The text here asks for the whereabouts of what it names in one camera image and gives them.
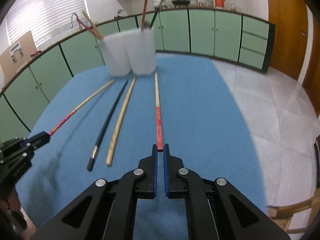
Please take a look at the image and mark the plain bamboo chopstick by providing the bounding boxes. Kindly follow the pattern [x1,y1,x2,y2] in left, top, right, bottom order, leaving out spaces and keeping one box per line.
[106,77,136,166]

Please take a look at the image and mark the red-end wooden chopstick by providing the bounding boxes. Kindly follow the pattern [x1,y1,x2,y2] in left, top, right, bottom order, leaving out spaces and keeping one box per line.
[155,72,163,152]

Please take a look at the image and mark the plain wooden chopstick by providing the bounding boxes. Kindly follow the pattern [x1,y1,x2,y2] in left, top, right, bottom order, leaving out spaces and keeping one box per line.
[49,79,114,136]

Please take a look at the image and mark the dark black chopstick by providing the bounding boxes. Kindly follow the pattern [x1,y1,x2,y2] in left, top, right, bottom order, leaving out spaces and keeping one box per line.
[149,0,164,29]

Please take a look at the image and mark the red-tipped wooden chopstick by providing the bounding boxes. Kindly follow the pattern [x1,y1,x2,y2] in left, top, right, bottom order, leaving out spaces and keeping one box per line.
[77,18,101,39]

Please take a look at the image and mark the red patterned chopstick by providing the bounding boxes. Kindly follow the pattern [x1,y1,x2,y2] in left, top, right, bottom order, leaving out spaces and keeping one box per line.
[140,0,148,32]

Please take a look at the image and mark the chrome kitchen faucet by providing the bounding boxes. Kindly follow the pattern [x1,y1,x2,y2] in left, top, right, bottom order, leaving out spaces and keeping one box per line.
[70,12,81,30]

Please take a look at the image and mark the green lower kitchen cabinets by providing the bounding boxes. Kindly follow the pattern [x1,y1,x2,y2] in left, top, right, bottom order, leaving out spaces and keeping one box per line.
[1,8,276,141]

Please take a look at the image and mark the person left hand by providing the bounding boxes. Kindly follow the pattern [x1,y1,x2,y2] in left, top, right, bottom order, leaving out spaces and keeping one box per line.
[1,192,21,213]

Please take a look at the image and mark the blue table mat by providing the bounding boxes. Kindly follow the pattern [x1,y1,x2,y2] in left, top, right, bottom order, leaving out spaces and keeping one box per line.
[17,55,266,228]

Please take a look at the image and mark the cardboard box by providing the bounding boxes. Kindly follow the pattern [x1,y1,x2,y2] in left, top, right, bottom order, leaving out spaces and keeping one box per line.
[0,31,36,82]

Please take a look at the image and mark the wooden chair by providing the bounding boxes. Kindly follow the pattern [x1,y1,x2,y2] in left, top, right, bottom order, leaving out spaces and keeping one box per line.
[267,136,319,234]

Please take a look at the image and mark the white window blind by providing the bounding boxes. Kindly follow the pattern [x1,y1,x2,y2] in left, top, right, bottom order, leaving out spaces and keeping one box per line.
[5,0,86,47]

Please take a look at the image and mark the white double utensil holder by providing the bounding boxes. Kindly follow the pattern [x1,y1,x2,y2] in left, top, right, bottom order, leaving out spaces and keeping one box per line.
[98,28,156,77]

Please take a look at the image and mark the wooden door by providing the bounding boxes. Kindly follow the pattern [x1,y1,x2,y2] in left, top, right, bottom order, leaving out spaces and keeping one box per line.
[268,0,308,80]
[303,17,320,117]

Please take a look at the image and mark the white cooking pot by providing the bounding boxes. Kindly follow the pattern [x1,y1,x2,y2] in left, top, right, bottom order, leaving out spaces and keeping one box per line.
[153,0,166,10]

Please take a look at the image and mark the glass jar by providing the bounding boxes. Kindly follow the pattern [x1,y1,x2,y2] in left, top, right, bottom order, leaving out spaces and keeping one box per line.
[231,3,236,11]

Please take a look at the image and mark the black wok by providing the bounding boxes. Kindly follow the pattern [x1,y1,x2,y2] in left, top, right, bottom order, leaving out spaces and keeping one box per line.
[171,0,190,8]

